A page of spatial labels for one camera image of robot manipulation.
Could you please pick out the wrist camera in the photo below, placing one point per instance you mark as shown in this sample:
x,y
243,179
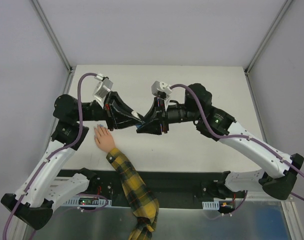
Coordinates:
x,y
161,90
102,89

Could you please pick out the aluminium frame post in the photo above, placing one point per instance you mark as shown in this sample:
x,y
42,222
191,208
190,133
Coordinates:
x,y
269,34
51,34

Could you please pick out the right white cable duct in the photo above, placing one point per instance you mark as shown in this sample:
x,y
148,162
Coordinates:
x,y
211,205

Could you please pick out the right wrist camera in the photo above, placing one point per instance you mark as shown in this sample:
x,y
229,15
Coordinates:
x,y
161,90

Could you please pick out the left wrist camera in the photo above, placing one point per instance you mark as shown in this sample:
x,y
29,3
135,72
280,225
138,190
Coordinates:
x,y
102,89

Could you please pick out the left aluminium frame post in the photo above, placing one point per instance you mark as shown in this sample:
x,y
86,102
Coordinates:
x,y
51,34

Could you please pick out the right aluminium frame post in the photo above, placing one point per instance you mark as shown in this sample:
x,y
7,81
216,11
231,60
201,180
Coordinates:
x,y
269,34

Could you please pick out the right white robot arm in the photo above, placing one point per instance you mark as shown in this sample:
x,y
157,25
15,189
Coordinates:
x,y
179,103

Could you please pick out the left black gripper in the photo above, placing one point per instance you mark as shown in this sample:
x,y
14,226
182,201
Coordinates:
x,y
108,110

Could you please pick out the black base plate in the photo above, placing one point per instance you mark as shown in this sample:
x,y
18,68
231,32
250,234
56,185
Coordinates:
x,y
173,190

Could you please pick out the yellow plaid sleeve forearm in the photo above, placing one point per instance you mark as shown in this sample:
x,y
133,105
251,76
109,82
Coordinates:
x,y
142,201

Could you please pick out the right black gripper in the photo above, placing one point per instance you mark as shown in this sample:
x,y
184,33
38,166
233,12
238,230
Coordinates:
x,y
161,116

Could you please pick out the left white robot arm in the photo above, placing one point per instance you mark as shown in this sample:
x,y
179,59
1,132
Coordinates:
x,y
35,202

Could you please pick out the mannequin hand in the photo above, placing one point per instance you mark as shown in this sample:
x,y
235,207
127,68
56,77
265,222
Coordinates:
x,y
103,139

